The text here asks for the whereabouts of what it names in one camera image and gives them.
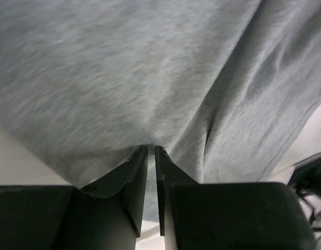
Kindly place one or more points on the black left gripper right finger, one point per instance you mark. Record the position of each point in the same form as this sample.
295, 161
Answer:
257, 215

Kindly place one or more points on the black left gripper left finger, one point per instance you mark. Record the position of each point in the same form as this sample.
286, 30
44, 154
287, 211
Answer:
106, 214

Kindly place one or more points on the grey tank top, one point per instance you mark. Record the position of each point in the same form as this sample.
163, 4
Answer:
224, 86

